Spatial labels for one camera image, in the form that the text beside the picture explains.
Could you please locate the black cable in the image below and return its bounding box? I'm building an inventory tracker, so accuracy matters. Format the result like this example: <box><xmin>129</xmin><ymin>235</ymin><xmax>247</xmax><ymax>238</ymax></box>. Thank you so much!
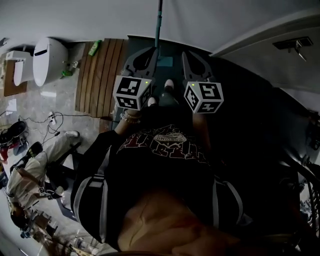
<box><xmin>18</xmin><ymin>111</ymin><xmax>118</xmax><ymax>147</ymax></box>

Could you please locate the white toilet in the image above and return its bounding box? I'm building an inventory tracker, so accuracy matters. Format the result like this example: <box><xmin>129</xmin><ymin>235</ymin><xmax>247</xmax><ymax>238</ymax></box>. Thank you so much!
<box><xmin>32</xmin><ymin>36</ymin><xmax>70</xmax><ymax>88</ymax></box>

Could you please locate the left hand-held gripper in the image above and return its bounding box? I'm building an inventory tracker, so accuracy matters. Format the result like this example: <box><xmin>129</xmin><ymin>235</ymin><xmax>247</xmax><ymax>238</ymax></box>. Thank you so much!
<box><xmin>112</xmin><ymin>47</ymin><xmax>159</xmax><ymax>111</ymax></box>

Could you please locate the person's right forearm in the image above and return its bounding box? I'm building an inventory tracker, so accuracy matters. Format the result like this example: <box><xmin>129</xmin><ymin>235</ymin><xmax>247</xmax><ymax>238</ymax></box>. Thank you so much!
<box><xmin>191</xmin><ymin>112</ymin><xmax>211</xmax><ymax>153</ymax></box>

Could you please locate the metal door handle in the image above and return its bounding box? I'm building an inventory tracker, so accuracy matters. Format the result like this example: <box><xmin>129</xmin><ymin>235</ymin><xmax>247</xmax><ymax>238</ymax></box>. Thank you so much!
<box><xmin>272</xmin><ymin>36</ymin><xmax>314</xmax><ymax>62</ymax></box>

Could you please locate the grey harness strap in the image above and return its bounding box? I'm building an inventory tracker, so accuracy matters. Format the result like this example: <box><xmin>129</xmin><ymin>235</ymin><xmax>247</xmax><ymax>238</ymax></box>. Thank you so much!
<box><xmin>73</xmin><ymin>147</ymin><xmax>112</xmax><ymax>245</ymax></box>
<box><xmin>211</xmin><ymin>178</ymin><xmax>245</xmax><ymax>230</ymax></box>

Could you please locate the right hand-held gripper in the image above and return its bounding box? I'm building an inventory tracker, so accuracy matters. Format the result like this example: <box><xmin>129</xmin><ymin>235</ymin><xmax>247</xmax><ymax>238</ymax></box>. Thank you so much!
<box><xmin>181</xmin><ymin>50</ymin><xmax>224</xmax><ymax>115</ymax></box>

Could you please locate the person's left forearm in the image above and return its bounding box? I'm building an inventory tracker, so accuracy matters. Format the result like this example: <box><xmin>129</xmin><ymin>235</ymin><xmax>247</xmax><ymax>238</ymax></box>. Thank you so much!
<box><xmin>113</xmin><ymin>109</ymin><xmax>142</xmax><ymax>137</ymax></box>

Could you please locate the small white toilet seat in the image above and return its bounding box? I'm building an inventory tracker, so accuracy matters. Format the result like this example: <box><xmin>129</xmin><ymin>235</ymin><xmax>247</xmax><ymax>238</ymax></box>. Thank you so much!
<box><xmin>4</xmin><ymin>49</ymin><xmax>34</xmax><ymax>87</ymax></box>

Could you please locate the brown wooden board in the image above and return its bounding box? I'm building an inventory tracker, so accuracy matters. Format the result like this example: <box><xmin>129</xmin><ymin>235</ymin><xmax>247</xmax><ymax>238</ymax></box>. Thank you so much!
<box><xmin>3</xmin><ymin>59</ymin><xmax>28</xmax><ymax>98</ymax></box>

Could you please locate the beaded bracelet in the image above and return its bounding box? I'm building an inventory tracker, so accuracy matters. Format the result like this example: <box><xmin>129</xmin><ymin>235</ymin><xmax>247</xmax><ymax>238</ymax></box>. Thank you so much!
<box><xmin>119</xmin><ymin>110</ymin><xmax>142</xmax><ymax>125</ymax></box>

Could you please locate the green bottle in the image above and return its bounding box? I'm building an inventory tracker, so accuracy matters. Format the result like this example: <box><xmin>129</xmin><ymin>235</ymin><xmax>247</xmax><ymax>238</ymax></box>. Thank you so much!
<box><xmin>88</xmin><ymin>39</ymin><xmax>103</xmax><ymax>57</ymax></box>

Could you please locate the person's dark trouser leg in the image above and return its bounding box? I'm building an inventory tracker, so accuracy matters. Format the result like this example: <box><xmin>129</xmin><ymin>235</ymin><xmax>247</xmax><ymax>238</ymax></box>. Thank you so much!
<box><xmin>158</xmin><ymin>90</ymin><xmax>179</xmax><ymax>107</ymax></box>

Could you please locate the wooden slatted mat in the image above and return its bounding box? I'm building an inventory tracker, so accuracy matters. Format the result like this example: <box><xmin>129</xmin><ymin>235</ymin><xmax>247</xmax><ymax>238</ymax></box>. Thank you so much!
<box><xmin>74</xmin><ymin>38</ymin><xmax>129</xmax><ymax>119</ymax></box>

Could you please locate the black printed t-shirt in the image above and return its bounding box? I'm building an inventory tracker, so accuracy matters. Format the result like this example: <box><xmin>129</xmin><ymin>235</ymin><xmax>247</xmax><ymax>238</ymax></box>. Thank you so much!
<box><xmin>70</xmin><ymin>109</ymin><xmax>247</xmax><ymax>252</ymax></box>

